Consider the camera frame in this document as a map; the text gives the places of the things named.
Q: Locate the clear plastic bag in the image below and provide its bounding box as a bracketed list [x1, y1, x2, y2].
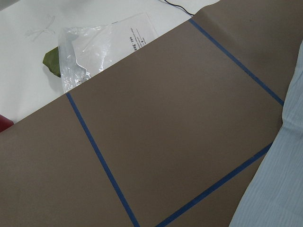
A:
[58, 13, 158, 93]

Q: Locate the red bottle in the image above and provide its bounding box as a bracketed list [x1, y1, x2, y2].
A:
[0, 115, 14, 132]

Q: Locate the light blue button-up shirt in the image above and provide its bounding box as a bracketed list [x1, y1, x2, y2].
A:
[230, 49, 303, 227]

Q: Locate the black cable on table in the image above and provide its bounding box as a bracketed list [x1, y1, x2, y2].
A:
[163, 0, 195, 16]

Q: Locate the green cloth piece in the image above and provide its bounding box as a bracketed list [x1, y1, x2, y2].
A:
[43, 47, 61, 78]

